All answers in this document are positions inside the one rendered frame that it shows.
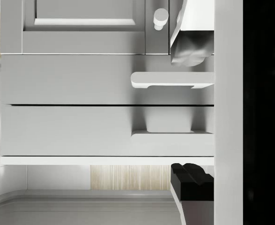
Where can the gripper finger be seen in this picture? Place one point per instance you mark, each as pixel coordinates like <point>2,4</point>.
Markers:
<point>193,47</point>
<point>191,187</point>

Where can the white cabinet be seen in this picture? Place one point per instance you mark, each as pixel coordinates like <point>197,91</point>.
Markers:
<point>69,77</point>

